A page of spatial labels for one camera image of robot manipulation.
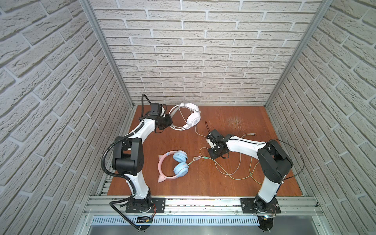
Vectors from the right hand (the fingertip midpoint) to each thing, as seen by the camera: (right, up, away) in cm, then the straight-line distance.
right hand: (213, 153), depth 92 cm
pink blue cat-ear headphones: (-20, -5, -12) cm, 24 cm away
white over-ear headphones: (-12, +22, -9) cm, 27 cm away
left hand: (-26, +23, +2) cm, 35 cm away
